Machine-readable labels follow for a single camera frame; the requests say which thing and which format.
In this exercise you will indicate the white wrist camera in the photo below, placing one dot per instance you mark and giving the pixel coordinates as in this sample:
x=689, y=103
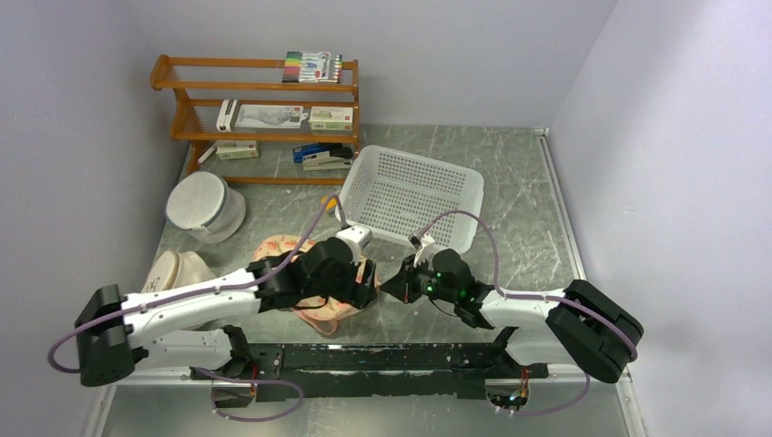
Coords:
x=424, y=244
x=357, y=238

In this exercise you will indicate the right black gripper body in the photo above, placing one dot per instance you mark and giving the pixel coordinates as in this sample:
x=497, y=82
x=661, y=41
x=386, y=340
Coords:
x=429, y=281

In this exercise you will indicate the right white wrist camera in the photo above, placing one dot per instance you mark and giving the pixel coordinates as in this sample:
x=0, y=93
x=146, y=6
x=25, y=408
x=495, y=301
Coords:
x=424, y=244

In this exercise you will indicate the small yellow block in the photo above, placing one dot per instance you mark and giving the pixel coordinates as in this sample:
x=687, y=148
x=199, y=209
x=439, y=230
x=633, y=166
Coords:
x=329, y=203

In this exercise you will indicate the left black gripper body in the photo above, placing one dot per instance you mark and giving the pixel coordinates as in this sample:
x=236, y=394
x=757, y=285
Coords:
x=345, y=284

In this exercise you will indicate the white cylindrical mesh laundry bag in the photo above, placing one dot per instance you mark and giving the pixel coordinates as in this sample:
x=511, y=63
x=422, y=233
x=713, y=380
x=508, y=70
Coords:
x=206, y=207

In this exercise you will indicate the floral pink mesh laundry bag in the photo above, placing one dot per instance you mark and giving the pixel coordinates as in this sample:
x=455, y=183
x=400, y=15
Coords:
x=321, y=314

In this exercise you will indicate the white flat packaged item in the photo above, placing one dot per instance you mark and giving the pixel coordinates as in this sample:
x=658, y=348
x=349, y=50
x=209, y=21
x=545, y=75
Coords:
x=270, y=117

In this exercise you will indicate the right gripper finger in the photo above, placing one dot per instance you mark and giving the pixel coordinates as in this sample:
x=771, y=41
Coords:
x=404, y=278
x=408, y=295

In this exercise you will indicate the white box under shelf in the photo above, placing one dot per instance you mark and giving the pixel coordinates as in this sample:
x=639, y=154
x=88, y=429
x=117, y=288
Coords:
x=236, y=149

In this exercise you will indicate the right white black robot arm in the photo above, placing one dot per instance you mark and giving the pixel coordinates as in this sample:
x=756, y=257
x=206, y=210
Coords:
x=576, y=325

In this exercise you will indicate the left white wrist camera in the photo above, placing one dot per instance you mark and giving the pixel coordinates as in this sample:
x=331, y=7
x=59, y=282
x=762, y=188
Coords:
x=357, y=238

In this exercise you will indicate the green white small box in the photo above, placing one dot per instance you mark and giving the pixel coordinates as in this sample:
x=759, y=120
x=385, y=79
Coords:
x=331, y=118

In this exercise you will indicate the grey black stapler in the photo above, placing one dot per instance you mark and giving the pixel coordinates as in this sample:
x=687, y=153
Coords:
x=336, y=159

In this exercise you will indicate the blue stapler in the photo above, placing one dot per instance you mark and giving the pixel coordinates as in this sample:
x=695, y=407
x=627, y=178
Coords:
x=316, y=151

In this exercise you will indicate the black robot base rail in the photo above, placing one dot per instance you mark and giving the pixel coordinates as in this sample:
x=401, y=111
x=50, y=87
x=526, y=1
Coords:
x=388, y=369

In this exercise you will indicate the coloured marker pen set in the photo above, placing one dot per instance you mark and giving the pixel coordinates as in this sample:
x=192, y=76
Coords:
x=312, y=67

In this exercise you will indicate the wooden three-tier shelf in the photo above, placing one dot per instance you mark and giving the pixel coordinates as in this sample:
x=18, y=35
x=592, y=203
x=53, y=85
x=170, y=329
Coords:
x=242, y=99

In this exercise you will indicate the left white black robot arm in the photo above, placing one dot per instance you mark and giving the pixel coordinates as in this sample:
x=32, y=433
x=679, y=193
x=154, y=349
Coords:
x=119, y=334

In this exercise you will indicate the white perforated plastic basket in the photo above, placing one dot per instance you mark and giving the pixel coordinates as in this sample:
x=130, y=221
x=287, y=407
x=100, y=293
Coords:
x=394, y=194

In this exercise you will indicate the white red marker pen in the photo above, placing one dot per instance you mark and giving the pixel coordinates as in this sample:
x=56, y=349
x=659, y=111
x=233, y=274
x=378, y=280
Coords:
x=206, y=155

